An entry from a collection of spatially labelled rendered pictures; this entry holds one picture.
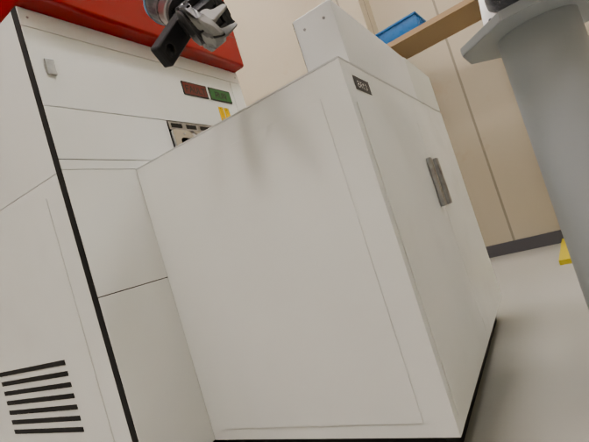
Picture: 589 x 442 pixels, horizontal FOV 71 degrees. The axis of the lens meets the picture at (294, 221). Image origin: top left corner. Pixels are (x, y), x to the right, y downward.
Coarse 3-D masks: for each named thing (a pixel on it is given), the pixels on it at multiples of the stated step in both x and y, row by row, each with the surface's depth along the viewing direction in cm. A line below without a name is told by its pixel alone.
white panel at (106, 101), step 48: (48, 48) 99; (96, 48) 111; (144, 48) 126; (48, 96) 96; (96, 96) 107; (144, 96) 121; (192, 96) 139; (240, 96) 163; (48, 144) 95; (96, 144) 103; (144, 144) 116
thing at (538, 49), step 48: (528, 0) 78; (576, 0) 83; (480, 48) 94; (528, 48) 86; (576, 48) 83; (528, 96) 89; (576, 96) 83; (576, 144) 83; (576, 192) 85; (576, 240) 88
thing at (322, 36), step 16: (304, 16) 87; (320, 16) 86; (336, 16) 85; (304, 32) 88; (320, 32) 86; (336, 32) 84; (352, 32) 91; (368, 32) 103; (304, 48) 88; (320, 48) 86; (336, 48) 85; (352, 48) 88; (368, 48) 99; (384, 48) 112; (320, 64) 87; (368, 64) 95; (384, 64) 107; (400, 64) 123; (384, 80) 102; (400, 80) 117; (416, 96) 130
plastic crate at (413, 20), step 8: (408, 16) 247; (416, 16) 248; (400, 24) 251; (408, 24) 248; (416, 24) 245; (384, 32) 257; (392, 32) 254; (400, 32) 252; (384, 40) 258; (392, 40) 255
